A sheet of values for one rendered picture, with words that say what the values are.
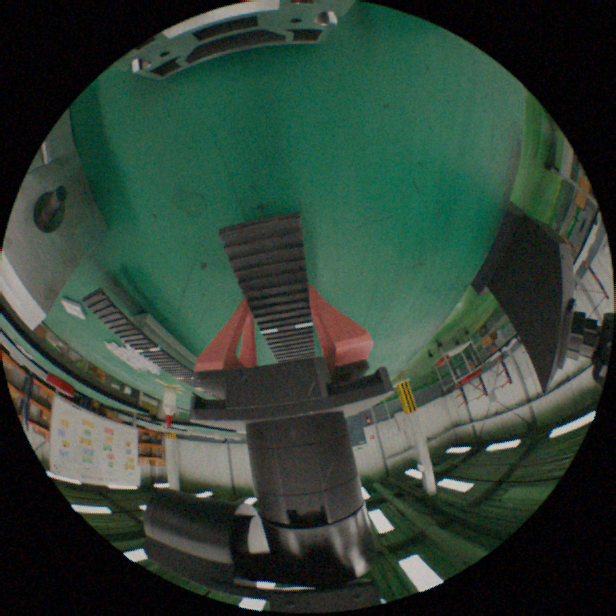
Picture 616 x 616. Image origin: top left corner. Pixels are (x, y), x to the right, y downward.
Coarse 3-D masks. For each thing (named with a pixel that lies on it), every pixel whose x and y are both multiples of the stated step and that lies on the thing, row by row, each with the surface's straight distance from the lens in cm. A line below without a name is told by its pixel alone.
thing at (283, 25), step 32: (256, 0) 12; (288, 0) 11; (320, 0) 11; (352, 0) 11; (160, 32) 11; (192, 32) 12; (224, 32) 13; (256, 32) 15; (288, 32) 14; (320, 32) 14; (128, 64) 13; (160, 64) 14; (192, 64) 16
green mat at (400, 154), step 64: (256, 64) 15; (320, 64) 15; (384, 64) 17; (448, 64) 21; (128, 128) 17; (192, 128) 14; (256, 128) 13; (320, 128) 14; (384, 128) 15; (448, 128) 19; (512, 128) 30; (128, 192) 17; (192, 192) 15; (256, 192) 14; (320, 192) 14; (384, 192) 16; (448, 192) 21; (128, 256) 21; (192, 256) 17; (320, 256) 17; (384, 256) 19; (448, 256) 26; (64, 320) 48; (192, 320) 24; (384, 320) 29; (128, 384) 75
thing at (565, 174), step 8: (568, 144) 312; (568, 152) 314; (568, 160) 319; (552, 168) 297; (568, 168) 326; (560, 176) 293; (568, 176) 335; (576, 184) 341; (584, 192) 288; (592, 200) 287
